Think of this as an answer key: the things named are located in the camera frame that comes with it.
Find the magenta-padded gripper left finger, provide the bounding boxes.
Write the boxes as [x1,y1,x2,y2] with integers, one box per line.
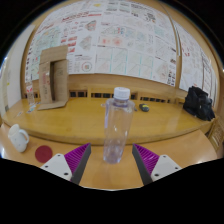
[39,142,92,185]

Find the brown cardboard box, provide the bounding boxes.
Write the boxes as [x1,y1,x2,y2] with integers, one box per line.
[36,45,70,111]

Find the clear white-capped water bottle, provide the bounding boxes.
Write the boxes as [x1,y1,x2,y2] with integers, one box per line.
[102,86,136,165]

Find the wall poster sheets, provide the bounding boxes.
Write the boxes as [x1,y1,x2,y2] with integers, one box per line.
[24,0,221,101]

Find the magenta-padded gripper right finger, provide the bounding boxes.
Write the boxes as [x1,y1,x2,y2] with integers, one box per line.
[131,143,184,186]

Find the small dark gadget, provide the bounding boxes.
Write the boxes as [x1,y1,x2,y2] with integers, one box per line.
[138,103,150,113]

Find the black bag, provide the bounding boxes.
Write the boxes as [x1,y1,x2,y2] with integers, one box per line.
[182,85,216,122]

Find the flat round red coaster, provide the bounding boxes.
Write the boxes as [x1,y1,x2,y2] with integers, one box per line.
[34,145,54,164]

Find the white ceramic mug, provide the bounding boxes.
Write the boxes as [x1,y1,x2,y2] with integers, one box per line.
[7,123,30,154]

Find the clear bottle with red label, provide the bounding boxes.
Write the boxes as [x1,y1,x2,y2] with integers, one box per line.
[25,81,36,106]

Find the wooden chair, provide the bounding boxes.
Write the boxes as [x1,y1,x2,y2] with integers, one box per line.
[207,116,224,151]

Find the colourful sticker cards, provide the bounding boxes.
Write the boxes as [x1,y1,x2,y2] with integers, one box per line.
[27,104,38,114]

